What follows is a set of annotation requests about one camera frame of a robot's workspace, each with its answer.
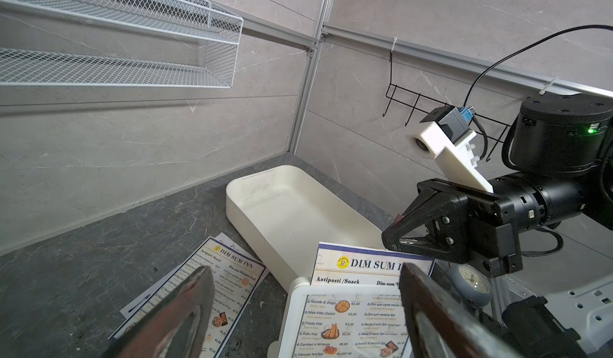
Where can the white wire mesh basket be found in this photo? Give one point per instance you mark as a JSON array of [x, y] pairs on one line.
[[119, 43]]

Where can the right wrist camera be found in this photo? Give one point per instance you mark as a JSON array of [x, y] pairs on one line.
[[444, 136]]

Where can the small analog clock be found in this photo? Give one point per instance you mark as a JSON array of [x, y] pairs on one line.
[[473, 286]]

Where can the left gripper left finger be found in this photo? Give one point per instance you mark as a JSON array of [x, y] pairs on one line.
[[176, 326]]

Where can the old dim sum menu sheet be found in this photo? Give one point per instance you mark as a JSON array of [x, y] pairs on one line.
[[236, 276]]

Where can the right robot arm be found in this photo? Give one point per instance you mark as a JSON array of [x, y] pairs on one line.
[[559, 154]]

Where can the cream plastic tray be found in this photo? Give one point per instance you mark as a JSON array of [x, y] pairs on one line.
[[283, 214]]

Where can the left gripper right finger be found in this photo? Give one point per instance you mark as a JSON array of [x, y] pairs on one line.
[[440, 327]]

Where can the menu holder with menu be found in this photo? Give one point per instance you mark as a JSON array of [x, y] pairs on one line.
[[342, 321]]

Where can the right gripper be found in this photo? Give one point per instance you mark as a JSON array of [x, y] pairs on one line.
[[458, 224]]

